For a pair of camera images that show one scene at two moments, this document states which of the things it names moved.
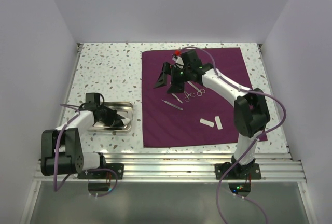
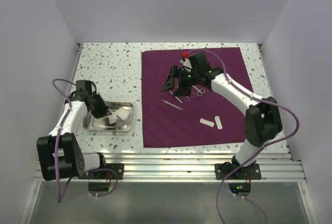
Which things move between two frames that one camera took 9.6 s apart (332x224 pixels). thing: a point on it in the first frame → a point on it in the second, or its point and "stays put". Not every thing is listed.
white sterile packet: x=206 y=122 stays put
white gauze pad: x=125 y=121 → x=124 y=113
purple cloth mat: x=199 y=116 stays put
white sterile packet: x=218 y=122 stays put
